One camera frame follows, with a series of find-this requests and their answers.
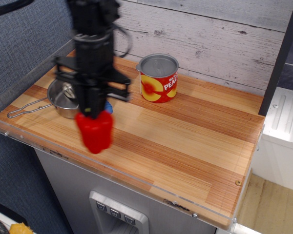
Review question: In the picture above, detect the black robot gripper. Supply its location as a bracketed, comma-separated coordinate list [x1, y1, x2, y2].
[54, 33, 131, 119]

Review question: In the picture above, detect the red toy bell pepper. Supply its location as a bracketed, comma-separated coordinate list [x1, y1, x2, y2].
[75, 111, 113, 154]

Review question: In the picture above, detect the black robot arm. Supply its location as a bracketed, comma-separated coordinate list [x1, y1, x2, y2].
[54, 0, 131, 119]

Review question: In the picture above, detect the stainless steel pan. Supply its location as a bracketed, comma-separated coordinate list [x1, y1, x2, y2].
[7, 79, 79, 119]

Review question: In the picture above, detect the red yellow peaches can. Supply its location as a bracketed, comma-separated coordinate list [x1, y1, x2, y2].
[136, 54, 179, 103]

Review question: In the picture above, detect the gray toy fridge cabinet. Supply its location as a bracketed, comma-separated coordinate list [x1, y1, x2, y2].
[36, 150, 216, 234]

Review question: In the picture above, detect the silver water dispenser panel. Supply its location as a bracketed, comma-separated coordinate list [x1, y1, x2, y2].
[89, 191, 149, 234]

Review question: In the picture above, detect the black yellow object bottom left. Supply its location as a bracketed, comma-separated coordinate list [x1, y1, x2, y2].
[0, 204, 35, 234]

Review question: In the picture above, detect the white toy sink counter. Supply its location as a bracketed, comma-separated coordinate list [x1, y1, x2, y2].
[251, 88, 293, 190]

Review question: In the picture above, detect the blue handled metal spatula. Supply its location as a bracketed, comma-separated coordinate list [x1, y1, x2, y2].
[62, 82, 113, 114]

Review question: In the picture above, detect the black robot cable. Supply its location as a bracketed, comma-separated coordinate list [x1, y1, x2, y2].
[0, 0, 133, 59]

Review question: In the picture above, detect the right dark gray post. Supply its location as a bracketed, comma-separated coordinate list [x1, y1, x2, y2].
[258, 12, 293, 116]

